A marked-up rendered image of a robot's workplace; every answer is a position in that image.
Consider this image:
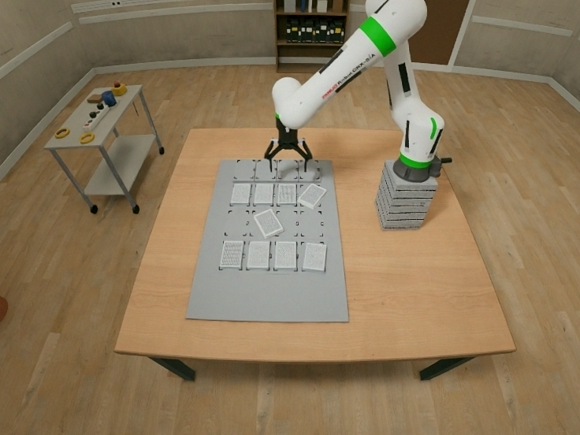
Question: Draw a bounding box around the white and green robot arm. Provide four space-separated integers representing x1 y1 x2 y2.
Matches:
272 0 452 183

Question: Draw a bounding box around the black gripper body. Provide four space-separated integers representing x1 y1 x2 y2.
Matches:
277 130 299 150

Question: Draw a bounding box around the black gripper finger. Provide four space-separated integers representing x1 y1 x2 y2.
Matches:
264 138 286 172
290 138 313 173

